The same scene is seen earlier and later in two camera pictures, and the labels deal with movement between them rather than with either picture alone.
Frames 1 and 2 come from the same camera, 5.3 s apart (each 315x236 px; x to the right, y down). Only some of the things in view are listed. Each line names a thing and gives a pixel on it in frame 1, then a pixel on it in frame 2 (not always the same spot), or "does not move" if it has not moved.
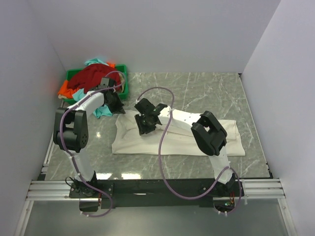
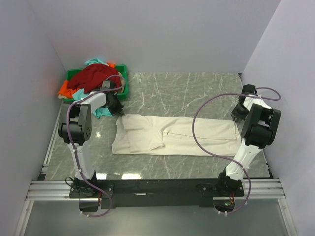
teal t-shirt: [105, 110] does not move
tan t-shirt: [121, 81] does not move
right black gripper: [142, 129] -> [235, 115]
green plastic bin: [122, 69] does not move
